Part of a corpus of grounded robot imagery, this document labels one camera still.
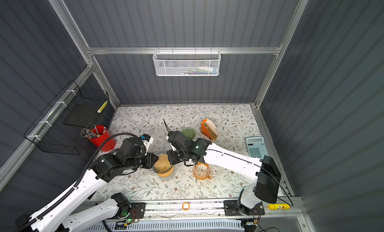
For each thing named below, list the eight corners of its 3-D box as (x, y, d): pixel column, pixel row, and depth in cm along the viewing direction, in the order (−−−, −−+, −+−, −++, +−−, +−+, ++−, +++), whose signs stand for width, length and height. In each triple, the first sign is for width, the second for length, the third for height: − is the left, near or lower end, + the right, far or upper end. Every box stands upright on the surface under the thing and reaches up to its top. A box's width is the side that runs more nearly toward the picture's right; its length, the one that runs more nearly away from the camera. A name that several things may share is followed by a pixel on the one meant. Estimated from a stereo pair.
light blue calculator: (249, 159, 93) (251, 157, 91) (244, 139, 102) (246, 136, 100) (268, 159, 93) (270, 157, 91) (261, 139, 102) (263, 136, 100)
